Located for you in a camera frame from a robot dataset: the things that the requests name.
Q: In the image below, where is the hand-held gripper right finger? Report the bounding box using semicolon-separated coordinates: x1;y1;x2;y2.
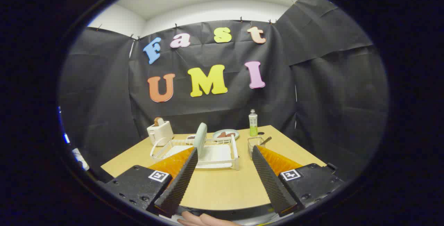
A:
251;145;344;218

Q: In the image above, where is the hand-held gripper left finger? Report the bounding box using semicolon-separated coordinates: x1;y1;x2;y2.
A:
99;146;199;219

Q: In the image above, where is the metal wire basket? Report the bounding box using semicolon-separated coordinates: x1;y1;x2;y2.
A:
247;136;266;160

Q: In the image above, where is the white wire dish rack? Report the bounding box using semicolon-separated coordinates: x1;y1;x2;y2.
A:
150;136;240;171

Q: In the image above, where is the pale green plate with food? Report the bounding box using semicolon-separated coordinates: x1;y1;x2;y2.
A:
212;129;240;140

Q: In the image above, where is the white toaster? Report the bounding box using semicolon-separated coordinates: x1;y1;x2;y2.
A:
147;121;174;147

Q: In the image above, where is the white green bottle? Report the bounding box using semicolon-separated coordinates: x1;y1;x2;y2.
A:
248;109;258;137

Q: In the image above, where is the black backdrop cloth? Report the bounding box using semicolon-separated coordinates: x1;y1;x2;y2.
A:
58;0;389;181

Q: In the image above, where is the white printed object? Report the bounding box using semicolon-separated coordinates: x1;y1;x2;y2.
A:
71;148;90;171

